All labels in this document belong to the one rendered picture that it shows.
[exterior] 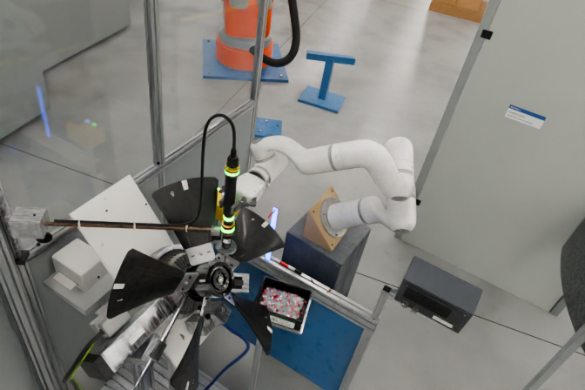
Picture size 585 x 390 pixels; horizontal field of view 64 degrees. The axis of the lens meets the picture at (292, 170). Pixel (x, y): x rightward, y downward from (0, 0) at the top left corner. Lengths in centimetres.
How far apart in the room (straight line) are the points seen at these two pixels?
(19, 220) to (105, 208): 26
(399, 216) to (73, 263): 130
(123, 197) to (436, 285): 116
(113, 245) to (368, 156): 91
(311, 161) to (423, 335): 191
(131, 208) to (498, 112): 212
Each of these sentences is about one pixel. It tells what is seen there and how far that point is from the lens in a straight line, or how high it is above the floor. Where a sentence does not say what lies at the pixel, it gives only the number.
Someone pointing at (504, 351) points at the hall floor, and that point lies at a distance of 340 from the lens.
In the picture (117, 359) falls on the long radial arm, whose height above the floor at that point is 111.
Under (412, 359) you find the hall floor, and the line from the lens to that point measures 309.
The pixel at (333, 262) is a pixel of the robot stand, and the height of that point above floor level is 92.
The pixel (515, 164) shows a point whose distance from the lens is 312.
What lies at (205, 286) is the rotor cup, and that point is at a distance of 159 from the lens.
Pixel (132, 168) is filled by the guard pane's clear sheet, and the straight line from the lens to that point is 227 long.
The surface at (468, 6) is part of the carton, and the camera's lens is 877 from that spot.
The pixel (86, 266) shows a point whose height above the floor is 97.
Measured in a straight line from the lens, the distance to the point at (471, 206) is 334.
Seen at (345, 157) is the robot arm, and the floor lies 165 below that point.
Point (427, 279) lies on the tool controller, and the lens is 178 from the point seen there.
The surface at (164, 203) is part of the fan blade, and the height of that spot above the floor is 139.
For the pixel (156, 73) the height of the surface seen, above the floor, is 151.
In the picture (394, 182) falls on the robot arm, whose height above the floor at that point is 160.
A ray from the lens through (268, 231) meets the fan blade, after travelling 184.
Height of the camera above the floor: 251
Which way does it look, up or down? 39 degrees down
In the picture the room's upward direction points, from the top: 10 degrees clockwise
